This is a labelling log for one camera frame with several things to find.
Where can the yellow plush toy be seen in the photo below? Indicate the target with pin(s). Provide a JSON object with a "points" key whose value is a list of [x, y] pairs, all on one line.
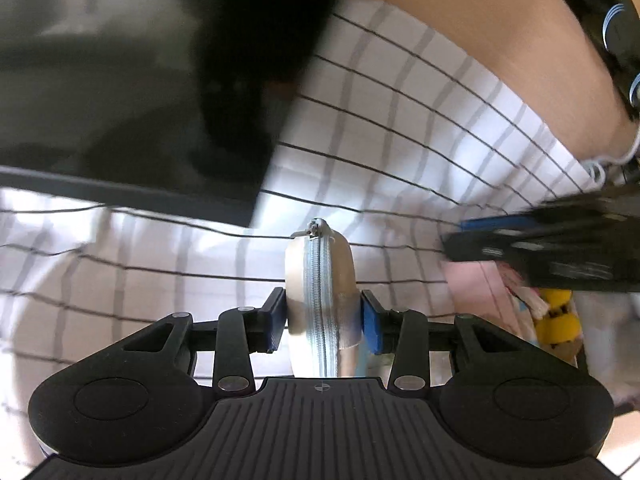
{"points": [[555, 330]]}

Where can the computer monitor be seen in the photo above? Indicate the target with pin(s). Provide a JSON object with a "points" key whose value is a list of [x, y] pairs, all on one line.
{"points": [[100, 110]]}

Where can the black device with blue rings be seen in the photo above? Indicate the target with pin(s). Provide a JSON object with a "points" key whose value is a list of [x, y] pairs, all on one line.
{"points": [[620, 35]]}

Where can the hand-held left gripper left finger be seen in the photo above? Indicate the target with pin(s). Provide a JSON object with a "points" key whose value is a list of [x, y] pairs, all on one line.
{"points": [[275, 320]]}

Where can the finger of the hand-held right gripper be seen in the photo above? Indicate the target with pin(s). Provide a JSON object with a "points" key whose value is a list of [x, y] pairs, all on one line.
{"points": [[480, 247], [495, 225]]}

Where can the white grid tablecloth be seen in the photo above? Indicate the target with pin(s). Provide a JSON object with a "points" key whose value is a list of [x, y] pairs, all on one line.
{"points": [[400, 135]]}

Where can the beige zip pouch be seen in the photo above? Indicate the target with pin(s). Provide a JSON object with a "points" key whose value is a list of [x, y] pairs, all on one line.
{"points": [[320, 285]]}

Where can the pink cardboard box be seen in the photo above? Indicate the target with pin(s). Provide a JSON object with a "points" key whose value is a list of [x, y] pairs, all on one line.
{"points": [[475, 280]]}

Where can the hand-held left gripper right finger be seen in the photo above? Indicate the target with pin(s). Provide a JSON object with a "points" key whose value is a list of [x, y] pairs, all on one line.
{"points": [[372, 327]]}

